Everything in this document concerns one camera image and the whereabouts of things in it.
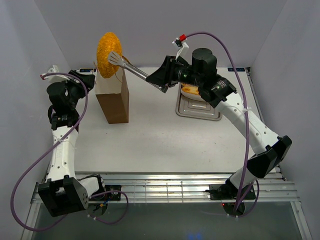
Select breaded oval fake bread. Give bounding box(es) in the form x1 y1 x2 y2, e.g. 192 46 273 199
96 32 122 79

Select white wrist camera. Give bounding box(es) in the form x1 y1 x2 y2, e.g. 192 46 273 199
172 34 189 60
40 64 68 84

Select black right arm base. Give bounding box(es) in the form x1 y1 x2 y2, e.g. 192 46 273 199
204 183 257 201

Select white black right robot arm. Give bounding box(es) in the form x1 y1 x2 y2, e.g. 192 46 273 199
146 48 292 200

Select metal baking tray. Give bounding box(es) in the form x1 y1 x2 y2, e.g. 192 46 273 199
175 84 222 121

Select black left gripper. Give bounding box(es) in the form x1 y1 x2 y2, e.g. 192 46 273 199
61 70 96 110

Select brown paper bag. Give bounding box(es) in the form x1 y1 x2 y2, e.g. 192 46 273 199
94 68 130 124

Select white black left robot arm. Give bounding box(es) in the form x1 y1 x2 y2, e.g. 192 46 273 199
38 70 106 217

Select metal tongs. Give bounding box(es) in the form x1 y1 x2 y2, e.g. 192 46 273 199
107 51 169 94

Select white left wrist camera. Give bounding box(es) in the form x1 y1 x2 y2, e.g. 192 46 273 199
40 64 68 84

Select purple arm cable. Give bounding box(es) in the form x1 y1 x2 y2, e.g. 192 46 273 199
186 31 260 218
9 72 130 232

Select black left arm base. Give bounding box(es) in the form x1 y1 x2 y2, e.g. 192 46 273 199
100 185 122 201

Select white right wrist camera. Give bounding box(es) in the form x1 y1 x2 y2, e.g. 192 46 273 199
172 34 189 60

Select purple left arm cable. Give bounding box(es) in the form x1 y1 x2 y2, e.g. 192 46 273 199
9 72 130 232

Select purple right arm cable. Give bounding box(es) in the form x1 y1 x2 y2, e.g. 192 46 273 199
186 31 260 218

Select long white fake bread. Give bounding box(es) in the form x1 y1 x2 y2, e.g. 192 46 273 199
180 85 201 100

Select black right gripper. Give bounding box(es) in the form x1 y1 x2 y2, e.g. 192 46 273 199
145 56 203 88

